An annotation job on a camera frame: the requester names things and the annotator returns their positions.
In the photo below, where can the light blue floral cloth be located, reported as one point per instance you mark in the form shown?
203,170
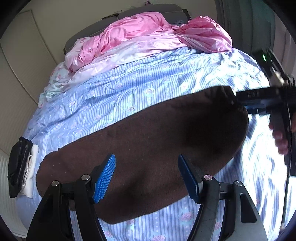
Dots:
55,81

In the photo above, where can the grey upholstered headboard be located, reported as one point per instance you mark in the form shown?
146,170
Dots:
150,10

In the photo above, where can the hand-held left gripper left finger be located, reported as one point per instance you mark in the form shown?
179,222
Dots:
105,178

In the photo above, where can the blue striped floral bed sheet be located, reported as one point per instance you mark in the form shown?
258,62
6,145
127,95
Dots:
115,92

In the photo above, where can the folded white garment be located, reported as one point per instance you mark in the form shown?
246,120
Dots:
31,183

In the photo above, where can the person's right hand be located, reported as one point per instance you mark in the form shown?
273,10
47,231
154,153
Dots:
278,132

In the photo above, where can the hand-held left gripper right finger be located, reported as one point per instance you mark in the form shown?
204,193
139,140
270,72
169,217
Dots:
189,178

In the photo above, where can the small pink toy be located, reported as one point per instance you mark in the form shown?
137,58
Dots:
147,2

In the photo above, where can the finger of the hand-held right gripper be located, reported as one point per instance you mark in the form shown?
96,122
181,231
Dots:
257,109
256,95

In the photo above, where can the green curtain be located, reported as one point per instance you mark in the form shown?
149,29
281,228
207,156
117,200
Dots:
242,23

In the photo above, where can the brown pants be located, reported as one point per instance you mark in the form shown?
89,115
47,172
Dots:
150,139

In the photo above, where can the pink satin quilt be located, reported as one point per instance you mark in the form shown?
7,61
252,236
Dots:
138,30

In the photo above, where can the folded black garment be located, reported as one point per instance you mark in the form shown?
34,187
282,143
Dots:
16,166

